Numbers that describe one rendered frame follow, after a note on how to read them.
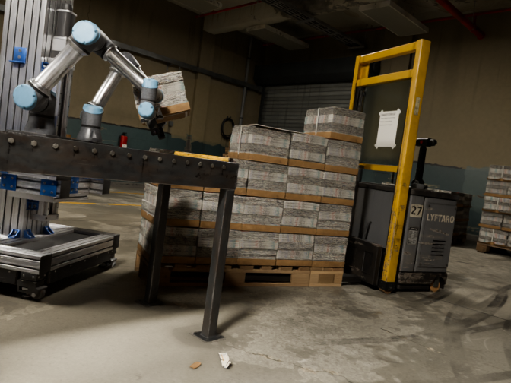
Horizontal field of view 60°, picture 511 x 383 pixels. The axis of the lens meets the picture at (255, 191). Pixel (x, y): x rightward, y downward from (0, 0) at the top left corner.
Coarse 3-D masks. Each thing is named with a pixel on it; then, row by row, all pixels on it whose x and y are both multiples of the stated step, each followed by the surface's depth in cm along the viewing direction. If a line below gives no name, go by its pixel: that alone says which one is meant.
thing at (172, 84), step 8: (176, 72) 248; (160, 80) 246; (168, 80) 247; (176, 80) 248; (136, 88) 244; (160, 88) 247; (168, 88) 247; (176, 88) 248; (184, 88) 249; (136, 96) 245; (168, 96) 247; (176, 96) 248; (184, 96) 249; (136, 104) 245; (160, 104) 247; (168, 104) 247; (176, 112) 248; (184, 112) 252; (160, 120) 257
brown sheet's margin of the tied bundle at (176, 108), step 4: (176, 104) 247; (180, 104) 248; (184, 104) 248; (188, 104) 248; (160, 108) 246; (164, 108) 246; (168, 108) 246; (172, 108) 247; (176, 108) 247; (180, 108) 248; (184, 108) 248; (188, 108) 248; (164, 112) 246; (168, 112) 247; (172, 112) 247; (140, 116) 244
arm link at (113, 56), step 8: (104, 48) 224; (112, 48) 225; (104, 56) 225; (112, 56) 225; (120, 56) 226; (112, 64) 227; (120, 64) 225; (128, 64) 226; (120, 72) 228; (128, 72) 226; (136, 72) 226; (136, 80) 226; (160, 96) 227
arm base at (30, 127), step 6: (30, 114) 226; (36, 114) 225; (42, 114) 226; (30, 120) 225; (36, 120) 225; (42, 120) 226; (48, 120) 228; (30, 126) 224; (36, 126) 224; (42, 126) 226; (48, 126) 227; (54, 126) 232; (36, 132) 224; (42, 132) 225; (48, 132) 227; (54, 132) 231
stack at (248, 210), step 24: (240, 168) 285; (264, 168) 292; (288, 168) 300; (144, 192) 295; (192, 192) 272; (216, 192) 281; (288, 192) 301; (312, 192) 310; (168, 216) 267; (192, 216) 274; (216, 216) 281; (240, 216) 288; (264, 216) 295; (288, 216) 304; (312, 216) 312; (144, 240) 283; (168, 240) 270; (192, 240) 276; (240, 240) 289; (264, 240) 297; (288, 240) 305; (312, 240) 313; (144, 264) 277; (168, 264) 284; (192, 264) 285; (240, 264) 295
